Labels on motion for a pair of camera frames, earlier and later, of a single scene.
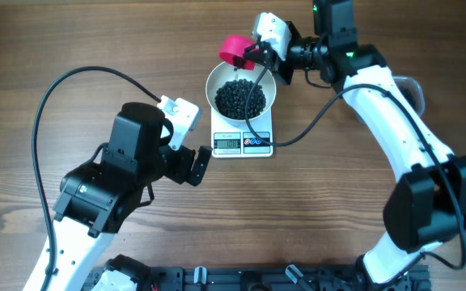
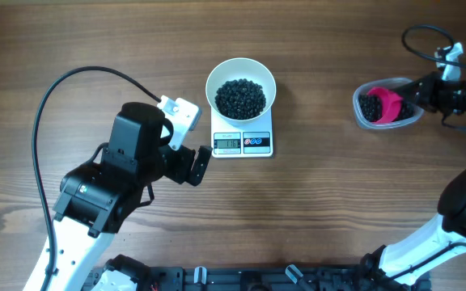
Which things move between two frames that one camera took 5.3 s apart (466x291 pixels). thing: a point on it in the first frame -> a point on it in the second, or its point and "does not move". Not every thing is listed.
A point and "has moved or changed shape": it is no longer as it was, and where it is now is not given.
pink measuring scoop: (231, 51) has moved or changed shape
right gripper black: (258, 53) -> (427, 95)
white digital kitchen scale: (231, 142) does not move
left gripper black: (185, 156) does not move
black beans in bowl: (232, 97) does not move
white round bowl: (226, 71) does not move
